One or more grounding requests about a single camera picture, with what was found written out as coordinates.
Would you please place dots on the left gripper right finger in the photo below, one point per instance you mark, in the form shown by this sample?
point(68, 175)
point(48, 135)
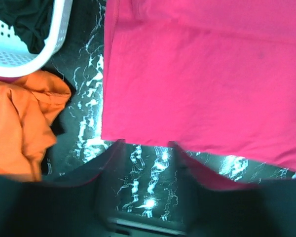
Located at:
point(215, 206)

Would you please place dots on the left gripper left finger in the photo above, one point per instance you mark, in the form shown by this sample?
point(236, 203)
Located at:
point(72, 205)

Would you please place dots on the magenta pink towel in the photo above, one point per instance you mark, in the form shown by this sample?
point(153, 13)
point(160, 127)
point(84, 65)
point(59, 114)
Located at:
point(215, 76)

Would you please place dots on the folded pink towel under orange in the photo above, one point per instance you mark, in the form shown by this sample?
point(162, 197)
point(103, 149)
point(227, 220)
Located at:
point(7, 80)

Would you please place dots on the white plastic laundry basket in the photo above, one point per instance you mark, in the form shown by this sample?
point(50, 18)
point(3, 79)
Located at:
point(16, 60)

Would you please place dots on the black towel in basket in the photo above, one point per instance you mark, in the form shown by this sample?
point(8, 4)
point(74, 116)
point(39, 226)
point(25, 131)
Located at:
point(30, 19)

